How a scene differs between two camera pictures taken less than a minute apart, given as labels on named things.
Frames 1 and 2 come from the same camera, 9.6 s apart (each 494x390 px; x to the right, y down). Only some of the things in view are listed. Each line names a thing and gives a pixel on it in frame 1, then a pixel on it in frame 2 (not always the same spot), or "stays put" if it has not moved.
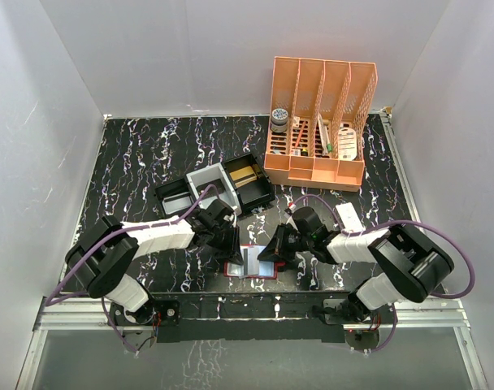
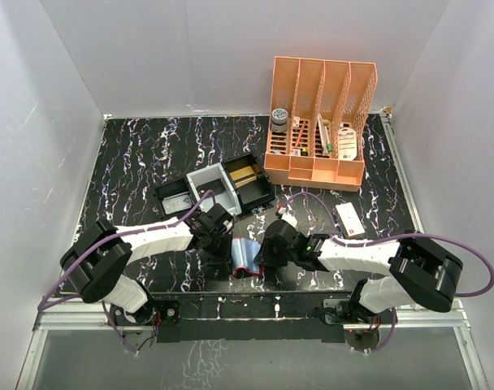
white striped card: [250, 261] -> [176, 203]
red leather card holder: [252, 266] stays put
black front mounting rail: [304, 314] stays put
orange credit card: [244, 175] stays put
